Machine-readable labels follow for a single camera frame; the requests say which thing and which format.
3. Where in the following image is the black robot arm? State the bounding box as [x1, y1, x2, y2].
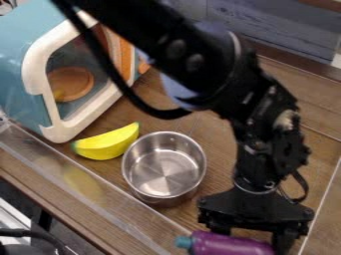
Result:
[51, 0, 314, 255]

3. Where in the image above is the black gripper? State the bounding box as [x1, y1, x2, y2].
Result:
[196, 187, 314, 255]

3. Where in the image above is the black cable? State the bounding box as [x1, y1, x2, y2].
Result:
[57, 0, 192, 122]

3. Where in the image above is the yellow toy banana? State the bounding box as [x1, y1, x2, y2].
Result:
[72, 123, 140, 160]

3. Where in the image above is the blue toy microwave oven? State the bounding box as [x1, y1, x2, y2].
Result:
[0, 0, 152, 144]

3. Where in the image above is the orange microwave turntable plate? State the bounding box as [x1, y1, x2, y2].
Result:
[48, 67, 95, 103]

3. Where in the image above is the silver metal pot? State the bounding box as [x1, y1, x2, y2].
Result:
[122, 131, 206, 207]

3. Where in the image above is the purple toy eggplant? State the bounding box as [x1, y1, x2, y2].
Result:
[174, 230, 274, 255]

